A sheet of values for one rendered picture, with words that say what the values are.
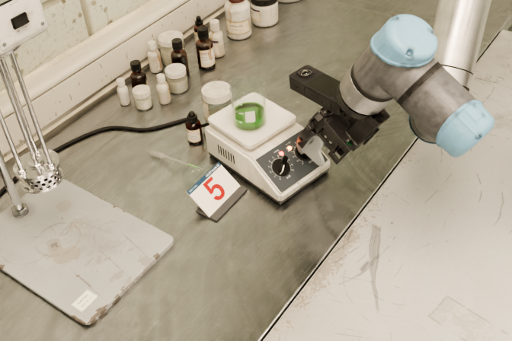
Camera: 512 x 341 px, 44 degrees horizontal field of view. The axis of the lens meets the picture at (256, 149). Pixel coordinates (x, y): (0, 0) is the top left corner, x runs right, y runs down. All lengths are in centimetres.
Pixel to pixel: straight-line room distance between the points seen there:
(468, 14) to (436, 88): 19
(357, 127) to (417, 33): 19
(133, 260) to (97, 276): 6
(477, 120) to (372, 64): 15
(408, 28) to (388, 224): 37
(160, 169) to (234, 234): 22
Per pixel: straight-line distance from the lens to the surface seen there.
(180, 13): 154
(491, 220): 111
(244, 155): 109
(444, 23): 99
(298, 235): 104
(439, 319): 96
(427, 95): 83
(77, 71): 136
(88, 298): 100
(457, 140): 84
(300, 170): 110
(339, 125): 98
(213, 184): 110
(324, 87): 98
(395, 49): 82
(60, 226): 112
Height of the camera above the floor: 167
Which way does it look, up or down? 40 degrees down
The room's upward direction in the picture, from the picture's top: 4 degrees counter-clockwise
